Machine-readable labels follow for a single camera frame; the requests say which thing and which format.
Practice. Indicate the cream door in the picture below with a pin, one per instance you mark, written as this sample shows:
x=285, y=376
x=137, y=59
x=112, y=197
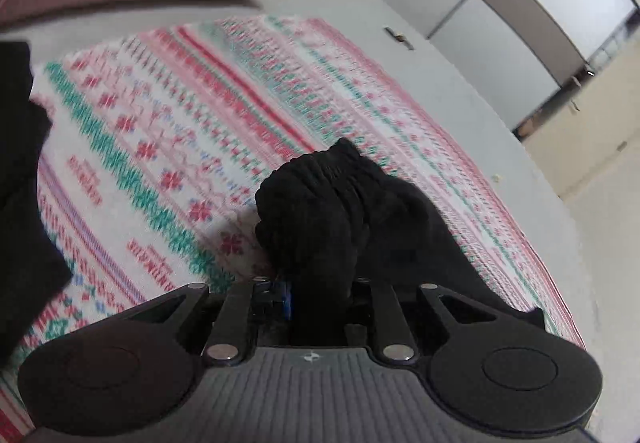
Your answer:
x=590, y=143

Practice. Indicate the red green patterned blanket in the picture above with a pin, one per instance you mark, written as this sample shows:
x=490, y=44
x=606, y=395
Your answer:
x=210, y=123

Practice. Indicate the dark cloth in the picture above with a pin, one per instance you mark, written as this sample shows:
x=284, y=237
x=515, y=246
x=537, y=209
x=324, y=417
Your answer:
x=25, y=203

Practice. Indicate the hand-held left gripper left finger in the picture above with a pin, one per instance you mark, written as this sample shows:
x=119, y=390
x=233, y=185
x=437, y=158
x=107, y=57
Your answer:
x=231, y=318

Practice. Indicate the small black object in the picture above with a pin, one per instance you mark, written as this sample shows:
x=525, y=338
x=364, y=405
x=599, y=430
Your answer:
x=398, y=37

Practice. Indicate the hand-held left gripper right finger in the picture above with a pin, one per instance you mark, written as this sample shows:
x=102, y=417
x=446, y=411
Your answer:
x=392, y=318

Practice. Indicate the black pants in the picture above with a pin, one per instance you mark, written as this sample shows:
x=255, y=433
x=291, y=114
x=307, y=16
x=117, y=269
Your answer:
x=350, y=223

